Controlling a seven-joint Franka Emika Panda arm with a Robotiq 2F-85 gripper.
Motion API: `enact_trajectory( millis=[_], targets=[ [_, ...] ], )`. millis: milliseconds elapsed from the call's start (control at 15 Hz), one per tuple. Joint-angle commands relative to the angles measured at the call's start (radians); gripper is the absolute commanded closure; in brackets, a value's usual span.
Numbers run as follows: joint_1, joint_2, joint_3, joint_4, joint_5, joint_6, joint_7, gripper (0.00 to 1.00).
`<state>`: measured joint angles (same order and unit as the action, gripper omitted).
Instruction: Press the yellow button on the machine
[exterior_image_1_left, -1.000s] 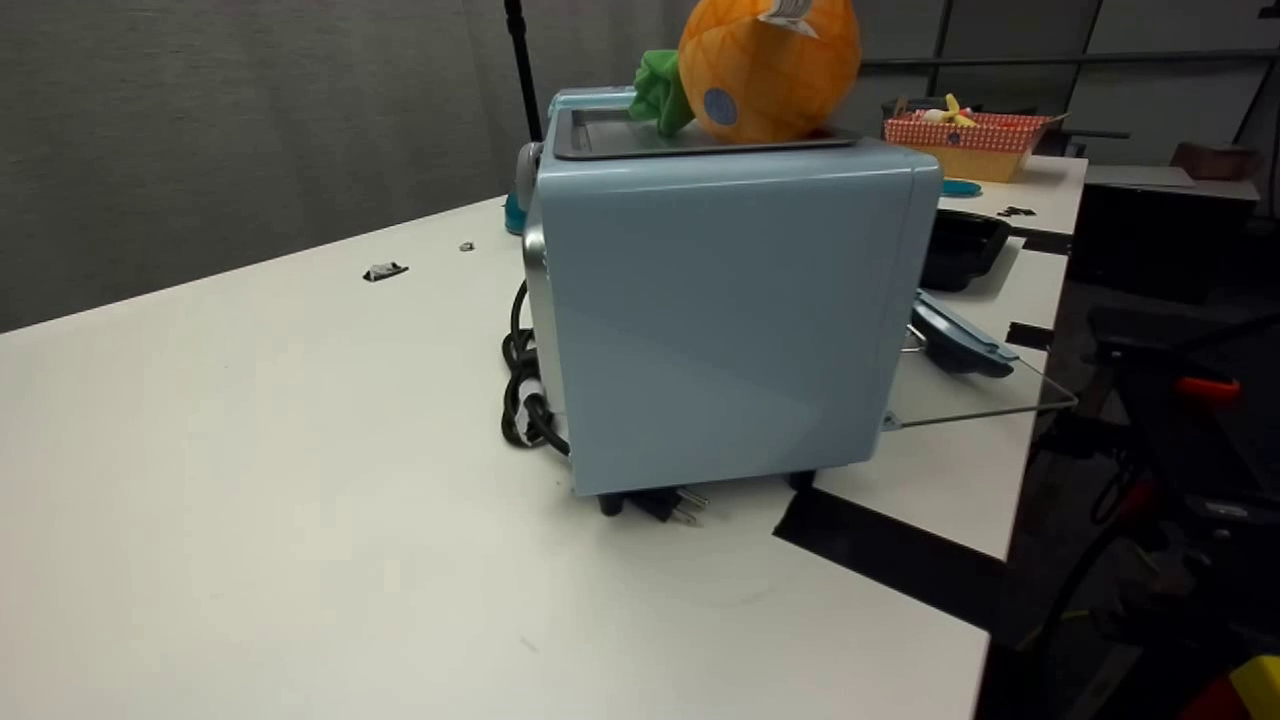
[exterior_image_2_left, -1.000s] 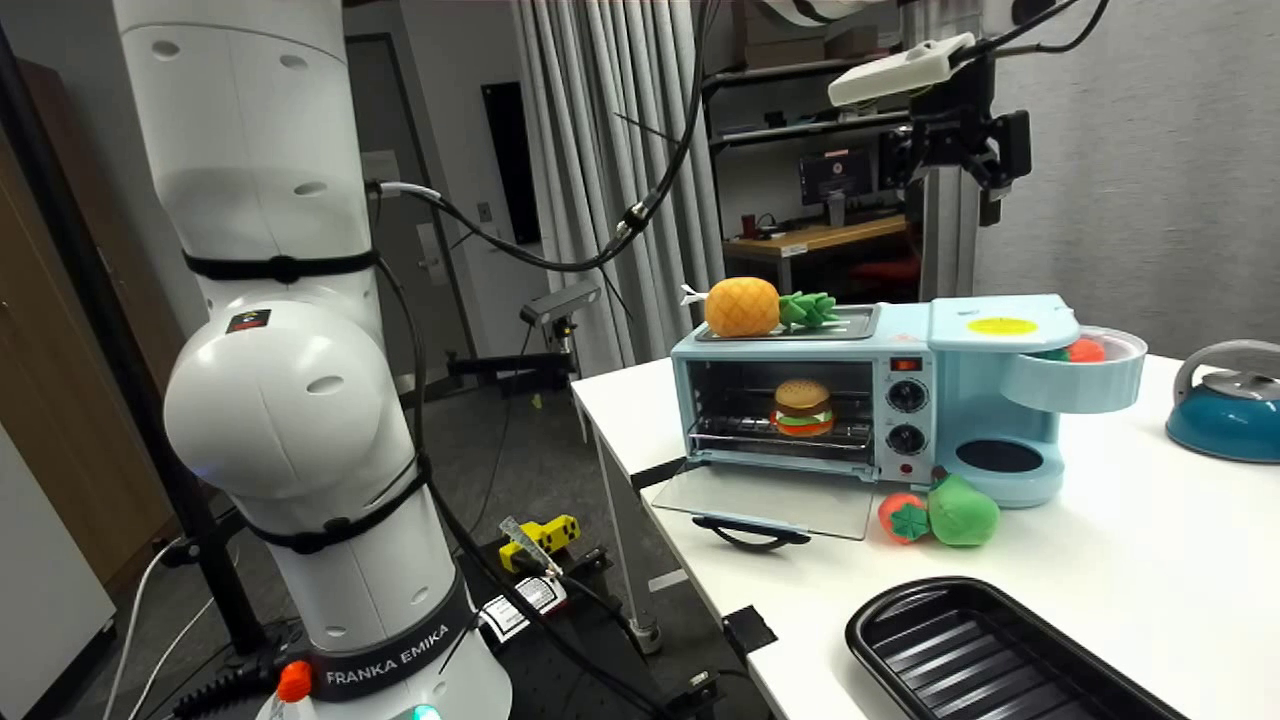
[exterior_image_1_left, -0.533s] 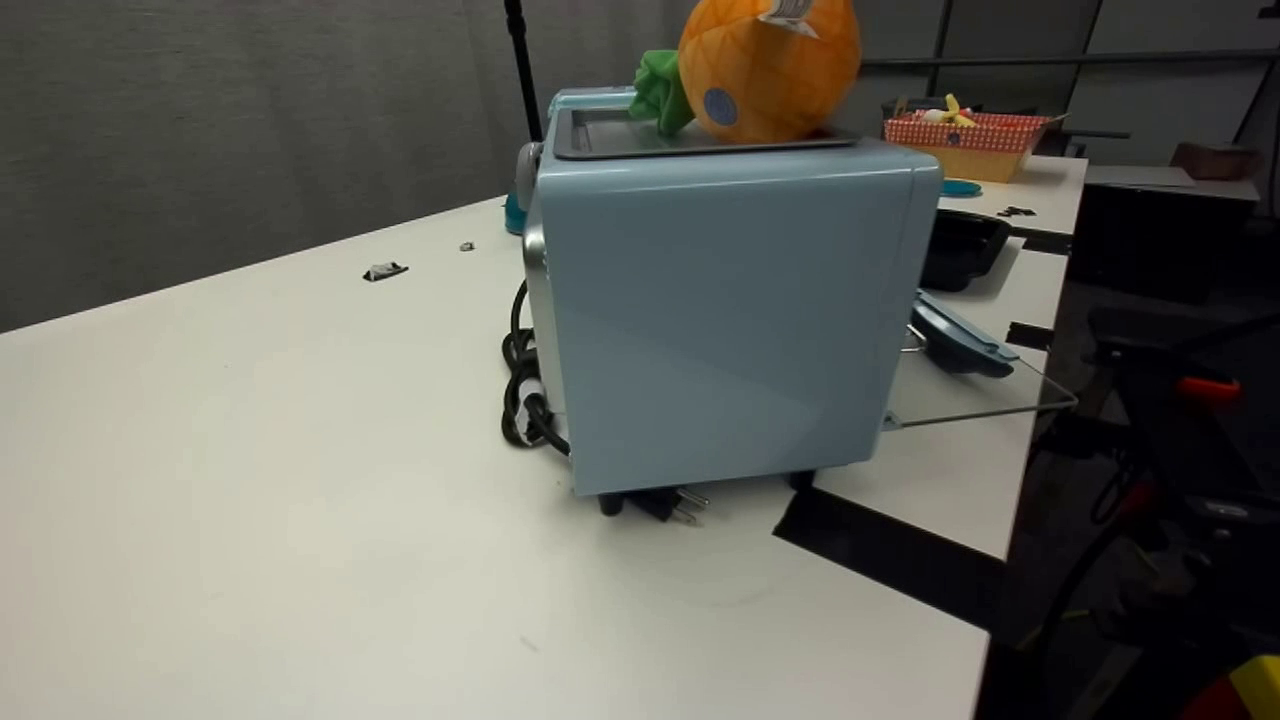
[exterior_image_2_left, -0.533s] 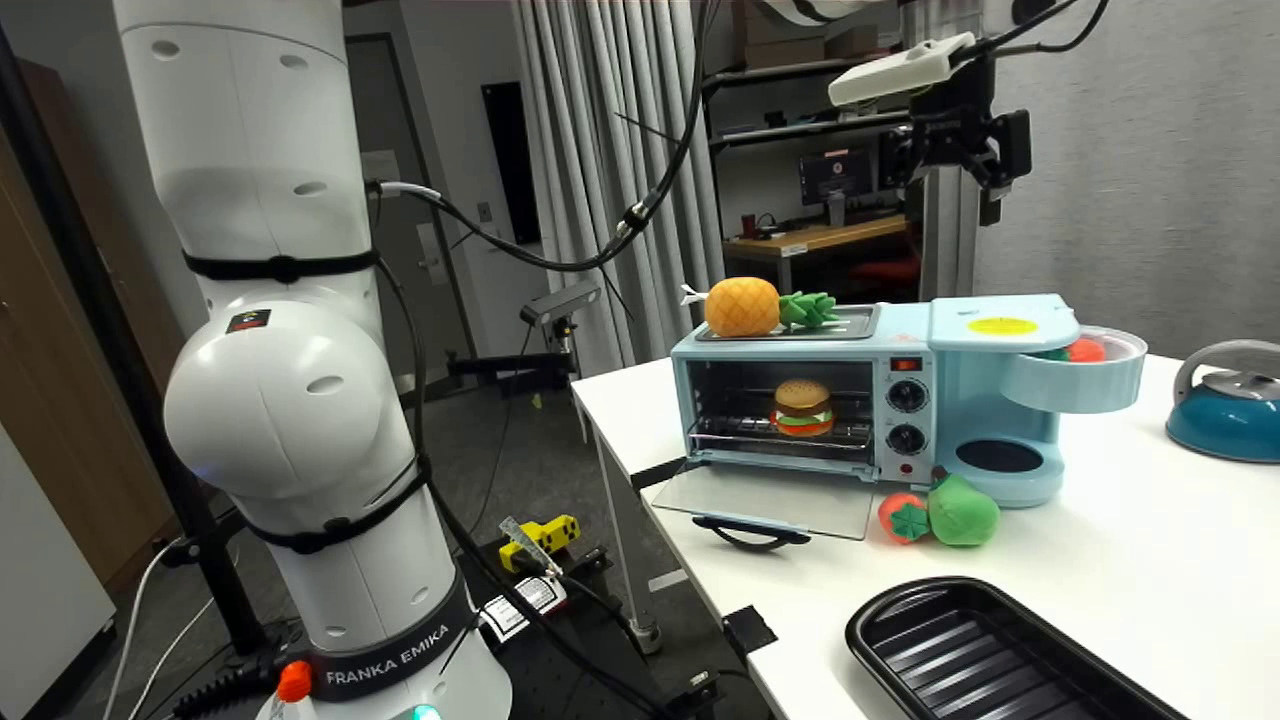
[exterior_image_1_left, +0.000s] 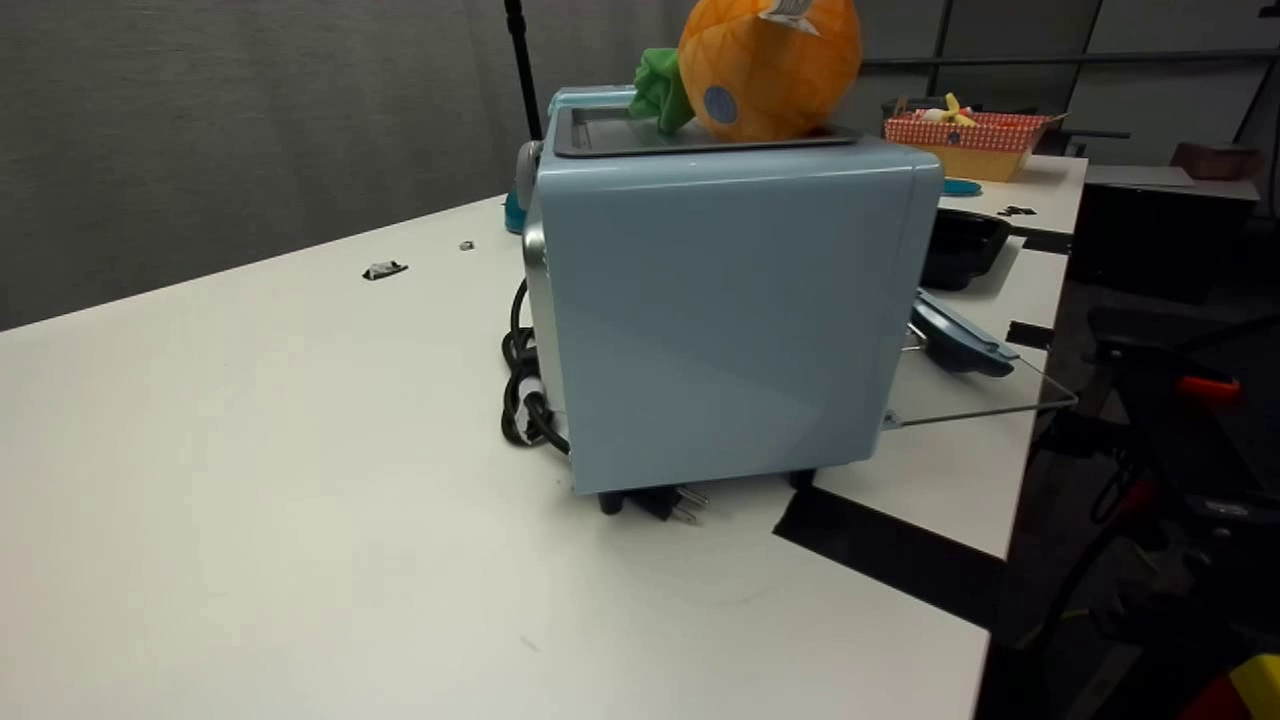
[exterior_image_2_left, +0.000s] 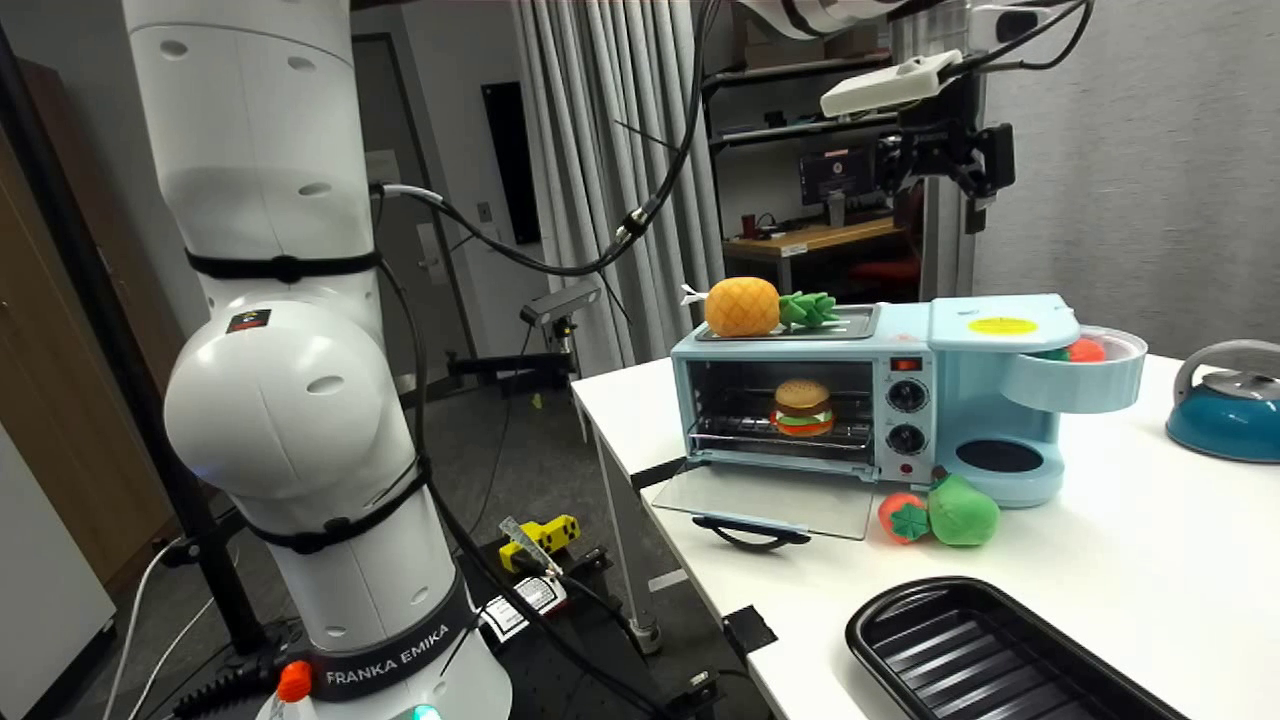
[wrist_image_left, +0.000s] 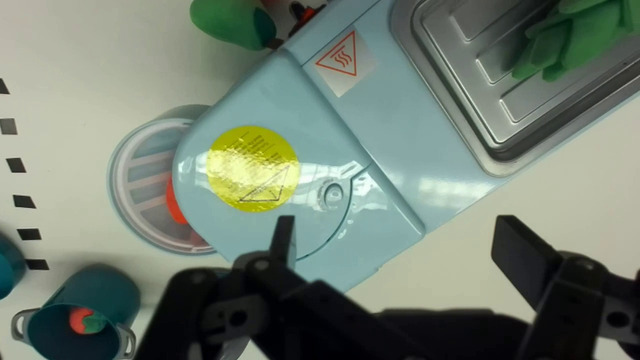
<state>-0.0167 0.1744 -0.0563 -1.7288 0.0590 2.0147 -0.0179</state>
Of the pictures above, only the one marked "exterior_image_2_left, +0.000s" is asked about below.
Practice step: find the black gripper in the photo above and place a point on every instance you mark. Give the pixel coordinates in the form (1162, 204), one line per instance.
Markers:
(961, 154)

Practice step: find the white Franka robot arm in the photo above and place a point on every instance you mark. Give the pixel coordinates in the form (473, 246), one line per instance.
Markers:
(283, 400)

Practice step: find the light blue breakfast station machine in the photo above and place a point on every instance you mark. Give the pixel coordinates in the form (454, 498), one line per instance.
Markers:
(961, 400)

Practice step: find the silver metal pole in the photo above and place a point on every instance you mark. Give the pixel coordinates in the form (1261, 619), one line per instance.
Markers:
(945, 246)

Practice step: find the small orange toy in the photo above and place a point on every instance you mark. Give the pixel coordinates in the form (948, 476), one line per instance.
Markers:
(1085, 351)

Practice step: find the dark storage shelf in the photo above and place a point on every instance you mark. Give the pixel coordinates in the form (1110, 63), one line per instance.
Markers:
(802, 203)

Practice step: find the orange plush pineapple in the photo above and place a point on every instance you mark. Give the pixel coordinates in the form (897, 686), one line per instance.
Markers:
(743, 304)

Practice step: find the plush burger toy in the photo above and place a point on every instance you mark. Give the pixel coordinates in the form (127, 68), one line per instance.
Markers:
(802, 411)

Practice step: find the green plush pear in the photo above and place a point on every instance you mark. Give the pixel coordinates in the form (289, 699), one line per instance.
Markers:
(961, 512)

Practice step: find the red plush tomato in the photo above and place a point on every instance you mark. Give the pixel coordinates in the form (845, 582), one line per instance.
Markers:
(897, 519)

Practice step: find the teal kettle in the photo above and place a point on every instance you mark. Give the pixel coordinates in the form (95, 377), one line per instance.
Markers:
(1225, 415)

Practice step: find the grey curtain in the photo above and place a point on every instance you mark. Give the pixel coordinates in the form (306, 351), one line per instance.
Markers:
(604, 172)

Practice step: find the black ridged griddle tray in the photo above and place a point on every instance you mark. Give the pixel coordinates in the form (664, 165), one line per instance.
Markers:
(985, 654)

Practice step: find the yellow clamp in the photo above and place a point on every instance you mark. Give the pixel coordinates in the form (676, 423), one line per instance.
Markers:
(543, 543)

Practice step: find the orange capped bottle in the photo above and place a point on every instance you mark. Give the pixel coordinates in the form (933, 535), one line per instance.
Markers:
(292, 683)

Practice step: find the white cabinet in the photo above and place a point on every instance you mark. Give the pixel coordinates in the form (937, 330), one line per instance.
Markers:
(46, 600)

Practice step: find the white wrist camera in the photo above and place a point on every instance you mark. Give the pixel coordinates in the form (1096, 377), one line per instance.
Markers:
(891, 80)

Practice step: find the grey camera on stand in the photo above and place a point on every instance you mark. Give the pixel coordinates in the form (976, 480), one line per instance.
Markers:
(556, 304)

